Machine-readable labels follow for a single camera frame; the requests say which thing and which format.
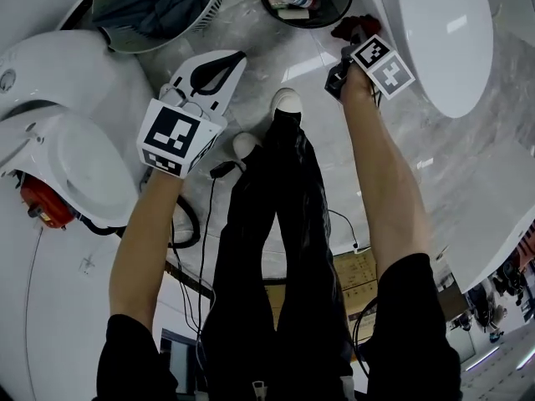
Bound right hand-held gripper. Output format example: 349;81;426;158
324;27;417;102

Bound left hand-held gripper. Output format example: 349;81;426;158
135;49;248;180

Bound dark red cloth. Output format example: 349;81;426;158
330;13;383;44

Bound white toilet with lid sticker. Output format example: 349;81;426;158
346;0;495;119

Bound person's right forearm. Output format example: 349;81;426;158
340;63;431;283

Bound person's left forearm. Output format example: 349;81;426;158
108;167;185;333

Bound white egg-shaped toilet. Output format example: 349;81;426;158
0;29;155;229

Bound black mesh wastebasket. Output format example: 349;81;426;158
256;0;355;30

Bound grey slotted laundry basket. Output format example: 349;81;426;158
90;0;225;54

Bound person's white left shoe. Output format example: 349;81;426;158
232;131;262;160

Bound person's white shoe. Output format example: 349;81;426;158
232;131;262;160
269;88;304;120

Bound person's white right shoe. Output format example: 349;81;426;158
269;88;304;120

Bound dark blue cloth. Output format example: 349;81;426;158
92;0;218;39

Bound black power adapter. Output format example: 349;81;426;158
208;160;237;179

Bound person's black trousers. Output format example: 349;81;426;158
200;109;356;401

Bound red vacuum cleaner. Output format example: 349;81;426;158
18;172;79;230

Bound dark-framed window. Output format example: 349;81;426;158
160;327;201;396

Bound person's black top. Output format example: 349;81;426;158
94;252;463;401

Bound black vacuum hose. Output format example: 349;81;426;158
77;194;202;250

